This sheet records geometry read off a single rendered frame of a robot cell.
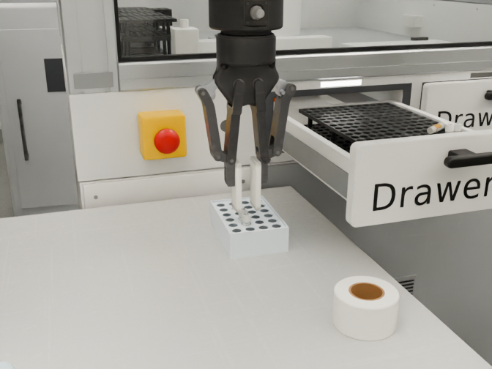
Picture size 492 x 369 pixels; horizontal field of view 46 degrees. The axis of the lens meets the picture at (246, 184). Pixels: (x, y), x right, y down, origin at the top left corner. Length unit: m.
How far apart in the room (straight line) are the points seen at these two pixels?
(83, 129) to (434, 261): 0.78
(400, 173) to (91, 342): 0.42
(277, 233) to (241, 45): 0.26
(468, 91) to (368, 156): 0.50
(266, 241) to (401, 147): 0.22
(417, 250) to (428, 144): 0.54
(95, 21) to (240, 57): 0.31
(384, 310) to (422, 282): 0.71
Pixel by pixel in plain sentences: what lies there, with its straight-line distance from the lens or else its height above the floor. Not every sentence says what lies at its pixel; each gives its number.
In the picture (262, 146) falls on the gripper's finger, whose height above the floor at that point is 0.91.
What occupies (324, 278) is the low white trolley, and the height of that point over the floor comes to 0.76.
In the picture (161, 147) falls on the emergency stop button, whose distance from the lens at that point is 0.92.
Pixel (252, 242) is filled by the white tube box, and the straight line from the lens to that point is 0.79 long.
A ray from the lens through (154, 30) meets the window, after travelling 0.98.
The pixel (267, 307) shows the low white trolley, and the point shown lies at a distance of 0.69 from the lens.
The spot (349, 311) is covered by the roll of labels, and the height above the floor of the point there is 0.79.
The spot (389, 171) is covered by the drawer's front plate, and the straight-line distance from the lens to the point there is 0.75.
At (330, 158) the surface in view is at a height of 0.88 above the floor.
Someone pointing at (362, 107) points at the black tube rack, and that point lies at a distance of 1.06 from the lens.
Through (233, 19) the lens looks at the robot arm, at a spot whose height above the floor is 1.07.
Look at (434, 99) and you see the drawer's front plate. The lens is 1.16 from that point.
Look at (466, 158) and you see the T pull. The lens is 0.77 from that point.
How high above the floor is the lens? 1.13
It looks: 20 degrees down
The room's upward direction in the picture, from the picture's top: straight up
